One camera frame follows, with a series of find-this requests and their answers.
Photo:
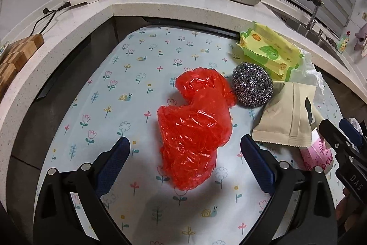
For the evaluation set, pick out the dark dish scrubber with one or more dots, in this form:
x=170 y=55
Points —
x=331 y=41

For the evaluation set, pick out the beige hanging cloth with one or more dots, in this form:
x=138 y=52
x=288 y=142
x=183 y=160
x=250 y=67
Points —
x=364 y=48

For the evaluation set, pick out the red plastic bag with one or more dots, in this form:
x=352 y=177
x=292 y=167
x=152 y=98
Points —
x=195 y=133

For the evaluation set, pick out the stainless steel sink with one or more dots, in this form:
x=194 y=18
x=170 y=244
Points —
x=298 y=23

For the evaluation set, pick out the steel wool ball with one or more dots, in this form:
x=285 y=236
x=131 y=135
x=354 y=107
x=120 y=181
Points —
x=252 y=84

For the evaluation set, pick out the white tissue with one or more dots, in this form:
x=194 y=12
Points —
x=356 y=124

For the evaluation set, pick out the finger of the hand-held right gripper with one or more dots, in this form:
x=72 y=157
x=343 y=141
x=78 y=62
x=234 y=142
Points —
x=348 y=128
x=329 y=133

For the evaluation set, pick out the yellow green wet wipe pack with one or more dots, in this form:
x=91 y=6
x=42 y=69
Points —
x=266 y=49

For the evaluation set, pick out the person's right hand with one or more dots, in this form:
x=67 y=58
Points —
x=342 y=210

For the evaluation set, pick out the chrome kitchen faucet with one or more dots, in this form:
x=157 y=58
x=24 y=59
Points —
x=314 y=9

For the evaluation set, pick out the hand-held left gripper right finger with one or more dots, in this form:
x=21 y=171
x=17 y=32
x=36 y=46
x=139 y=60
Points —
x=256 y=164

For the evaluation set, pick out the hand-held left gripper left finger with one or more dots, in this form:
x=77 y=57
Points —
x=114 y=159

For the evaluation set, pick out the steel sink knob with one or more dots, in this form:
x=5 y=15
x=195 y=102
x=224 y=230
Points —
x=320 y=34

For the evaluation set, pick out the small patterned dish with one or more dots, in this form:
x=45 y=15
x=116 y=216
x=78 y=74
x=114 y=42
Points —
x=3 y=49

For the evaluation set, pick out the floral tablecloth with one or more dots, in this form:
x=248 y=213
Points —
x=114 y=67

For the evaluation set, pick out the pink patterned packet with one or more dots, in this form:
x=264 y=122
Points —
x=315 y=154

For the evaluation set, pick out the purple hanging cloth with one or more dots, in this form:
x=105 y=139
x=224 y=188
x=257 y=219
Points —
x=361 y=35

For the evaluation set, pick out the wooden cutting board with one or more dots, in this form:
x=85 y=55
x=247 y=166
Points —
x=20 y=51

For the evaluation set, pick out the beige paper pouch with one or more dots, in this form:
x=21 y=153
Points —
x=283 y=118

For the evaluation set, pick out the green dish soap bottle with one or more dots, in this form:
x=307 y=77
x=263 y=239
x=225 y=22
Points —
x=343 y=44

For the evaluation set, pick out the white plastic bag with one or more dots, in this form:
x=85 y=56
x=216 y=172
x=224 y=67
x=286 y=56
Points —
x=312 y=75

